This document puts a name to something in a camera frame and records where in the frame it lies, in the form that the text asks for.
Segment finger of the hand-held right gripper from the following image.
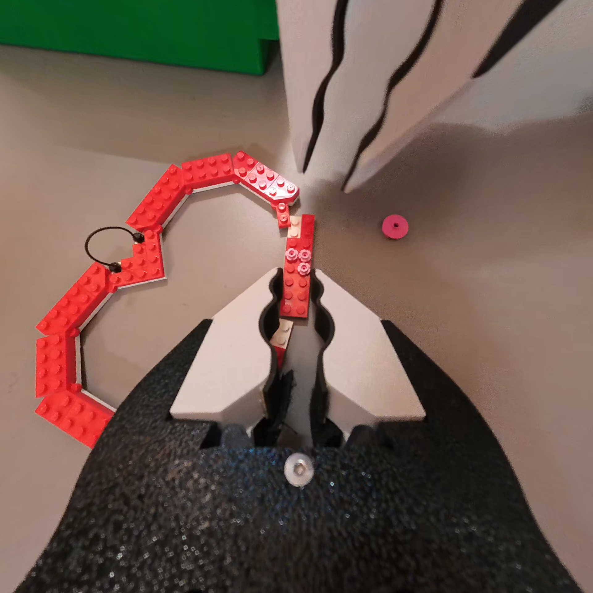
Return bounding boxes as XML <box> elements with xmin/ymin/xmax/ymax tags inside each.
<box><xmin>277</xmin><ymin>0</ymin><xmax>348</xmax><ymax>174</ymax></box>
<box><xmin>311</xmin><ymin>0</ymin><xmax>563</xmax><ymax>194</ymax></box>

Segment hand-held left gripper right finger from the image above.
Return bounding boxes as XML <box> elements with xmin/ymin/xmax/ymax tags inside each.
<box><xmin>314</xmin><ymin>269</ymin><xmax>426</xmax><ymax>437</ymax></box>

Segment red lego strip pale flowers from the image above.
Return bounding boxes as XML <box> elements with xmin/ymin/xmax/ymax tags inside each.
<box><xmin>270</xmin><ymin>214</ymin><xmax>317</xmax><ymax>371</ymax></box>

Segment red lego heart frame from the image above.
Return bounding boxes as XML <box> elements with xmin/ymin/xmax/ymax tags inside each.
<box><xmin>35</xmin><ymin>150</ymin><xmax>301</xmax><ymax>449</ymax></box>

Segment green plastic bin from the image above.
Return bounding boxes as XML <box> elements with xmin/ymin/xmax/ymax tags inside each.
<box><xmin>0</xmin><ymin>0</ymin><xmax>280</xmax><ymax>78</ymax></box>

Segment black string loop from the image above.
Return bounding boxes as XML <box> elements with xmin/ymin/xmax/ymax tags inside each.
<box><xmin>85</xmin><ymin>225</ymin><xmax>144</xmax><ymax>274</ymax></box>

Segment magenta round lego piece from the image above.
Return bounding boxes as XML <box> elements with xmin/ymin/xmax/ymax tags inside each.
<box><xmin>382</xmin><ymin>214</ymin><xmax>410</xmax><ymax>241</ymax></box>

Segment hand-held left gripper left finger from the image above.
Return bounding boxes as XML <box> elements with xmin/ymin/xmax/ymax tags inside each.
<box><xmin>170</xmin><ymin>268</ymin><xmax>284</xmax><ymax>435</ymax></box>

